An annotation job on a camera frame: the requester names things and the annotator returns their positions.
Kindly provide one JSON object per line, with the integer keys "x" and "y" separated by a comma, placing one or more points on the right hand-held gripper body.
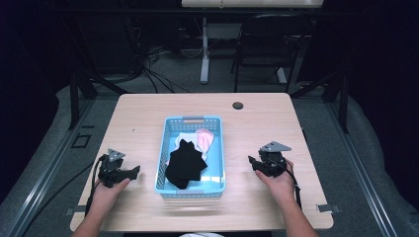
{"x": 273, "y": 161}

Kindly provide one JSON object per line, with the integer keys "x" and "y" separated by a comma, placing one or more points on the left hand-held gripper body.
{"x": 110, "y": 169}

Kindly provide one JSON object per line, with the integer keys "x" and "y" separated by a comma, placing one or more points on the person's right hand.
{"x": 280, "y": 187}

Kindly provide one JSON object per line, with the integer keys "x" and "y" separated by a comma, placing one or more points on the person's left hand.
{"x": 107, "y": 194}

